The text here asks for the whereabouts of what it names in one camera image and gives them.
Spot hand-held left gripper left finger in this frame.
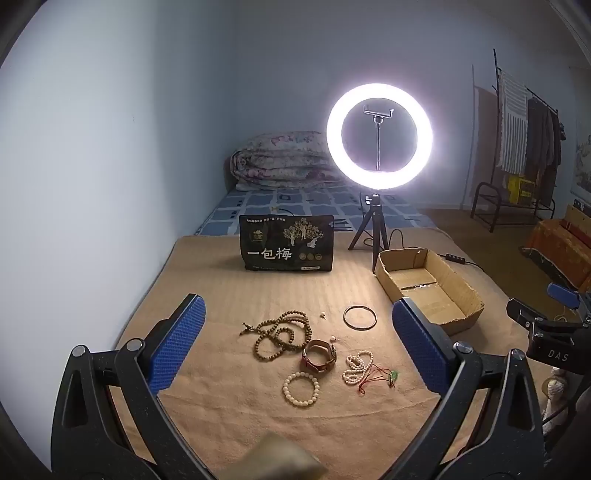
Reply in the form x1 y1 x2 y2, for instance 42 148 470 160
51 293 218 480

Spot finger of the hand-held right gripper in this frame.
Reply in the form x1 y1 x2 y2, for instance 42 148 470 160
505 298 551 341
546 282 591 320

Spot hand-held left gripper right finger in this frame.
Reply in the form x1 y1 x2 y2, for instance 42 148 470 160
392 296 550 480

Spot red string green pendant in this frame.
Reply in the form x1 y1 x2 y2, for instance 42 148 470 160
358 362 400 395

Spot cardboard box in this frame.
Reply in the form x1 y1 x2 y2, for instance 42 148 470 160
374 248 485 336

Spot white pearl necklace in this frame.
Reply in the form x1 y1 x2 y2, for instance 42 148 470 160
342 350 374 384

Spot thin metal bangle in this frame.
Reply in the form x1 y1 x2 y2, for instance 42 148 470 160
342 305 378 330

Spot brown leather wristwatch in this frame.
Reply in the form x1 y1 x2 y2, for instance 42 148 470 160
301 339 337 372

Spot wooden bead necklace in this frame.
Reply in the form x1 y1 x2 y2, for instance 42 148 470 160
240 310 313 365

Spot cream bead bracelet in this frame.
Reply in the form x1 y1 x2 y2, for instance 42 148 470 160
283 371 321 407

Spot orange cloth covered furniture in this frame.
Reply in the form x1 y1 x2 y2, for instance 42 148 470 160
524 203 591 292

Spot white fuzzy cloth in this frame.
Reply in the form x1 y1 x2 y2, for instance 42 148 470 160
540 369 575 437

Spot yellow box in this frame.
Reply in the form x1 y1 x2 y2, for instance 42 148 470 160
508 174 536 204

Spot black metal shoe rack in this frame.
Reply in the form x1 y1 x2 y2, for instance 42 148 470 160
471 181 557 233

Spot black mini tripod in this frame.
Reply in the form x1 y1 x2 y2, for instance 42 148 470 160
348 193 394 274

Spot black snack bag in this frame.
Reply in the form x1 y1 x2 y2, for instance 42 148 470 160
239 215 337 273

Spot blurred beige object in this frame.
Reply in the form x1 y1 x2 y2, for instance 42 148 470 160
240 433 326 480

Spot dark hanging clothes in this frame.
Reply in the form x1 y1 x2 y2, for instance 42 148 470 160
526 97 563 205

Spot blue checked bed sheet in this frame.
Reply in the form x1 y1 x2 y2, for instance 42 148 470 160
191 185 437 237

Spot striped hanging towel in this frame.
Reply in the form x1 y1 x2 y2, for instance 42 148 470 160
498 71 530 176

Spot folded floral quilt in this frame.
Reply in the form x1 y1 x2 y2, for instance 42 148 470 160
229 130 340 191

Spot black clothes rack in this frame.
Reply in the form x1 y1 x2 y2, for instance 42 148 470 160
491 48 562 219

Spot phone holder on gooseneck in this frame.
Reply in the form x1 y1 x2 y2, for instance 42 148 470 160
362 104 397 172

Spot black power cable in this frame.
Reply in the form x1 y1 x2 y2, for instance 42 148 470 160
360 191 483 268

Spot framed wall picture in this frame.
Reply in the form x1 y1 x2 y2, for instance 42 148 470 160
570 133 591 199

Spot white ring light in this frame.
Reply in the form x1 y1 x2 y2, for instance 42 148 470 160
326 82 434 191

